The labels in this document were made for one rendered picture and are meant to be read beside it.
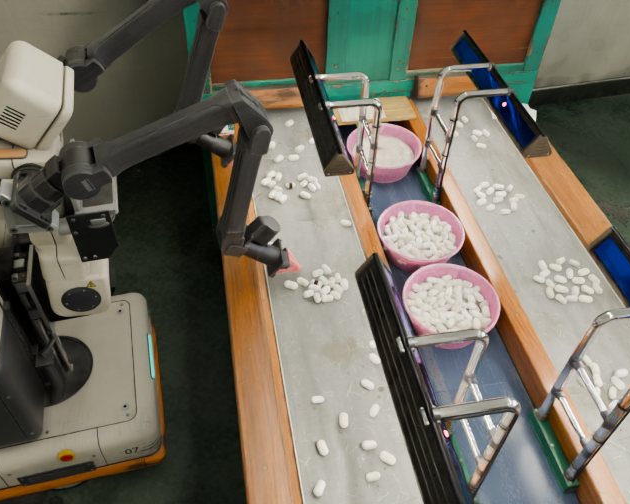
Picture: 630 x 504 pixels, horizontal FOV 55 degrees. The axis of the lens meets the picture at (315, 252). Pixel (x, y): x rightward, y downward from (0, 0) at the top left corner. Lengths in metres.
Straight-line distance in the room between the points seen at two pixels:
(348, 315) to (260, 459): 0.47
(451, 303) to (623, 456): 0.55
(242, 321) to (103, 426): 0.67
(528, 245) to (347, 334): 0.67
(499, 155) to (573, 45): 1.83
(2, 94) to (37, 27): 1.72
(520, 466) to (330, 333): 0.56
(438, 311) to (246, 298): 0.53
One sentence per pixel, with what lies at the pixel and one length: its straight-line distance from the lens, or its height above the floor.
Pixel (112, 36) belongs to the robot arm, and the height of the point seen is 1.32.
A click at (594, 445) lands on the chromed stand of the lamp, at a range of 1.43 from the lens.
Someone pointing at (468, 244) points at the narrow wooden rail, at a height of 0.75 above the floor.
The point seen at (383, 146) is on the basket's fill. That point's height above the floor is 0.73.
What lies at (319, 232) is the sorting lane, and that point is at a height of 0.74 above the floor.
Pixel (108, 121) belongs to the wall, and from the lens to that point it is 3.35.
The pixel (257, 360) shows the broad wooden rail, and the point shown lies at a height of 0.76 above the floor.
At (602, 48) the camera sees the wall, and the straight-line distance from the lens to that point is 4.18.
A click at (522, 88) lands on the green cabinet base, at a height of 0.76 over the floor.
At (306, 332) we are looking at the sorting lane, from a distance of 1.61.
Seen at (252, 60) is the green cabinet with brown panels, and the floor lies 0.95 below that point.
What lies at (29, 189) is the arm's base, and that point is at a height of 1.23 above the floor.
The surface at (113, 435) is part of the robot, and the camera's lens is 2.06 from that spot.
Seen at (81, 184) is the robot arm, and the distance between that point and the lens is 1.32.
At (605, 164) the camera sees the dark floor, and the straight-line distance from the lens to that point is 3.78.
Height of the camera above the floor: 2.04
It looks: 46 degrees down
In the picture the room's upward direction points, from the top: 2 degrees clockwise
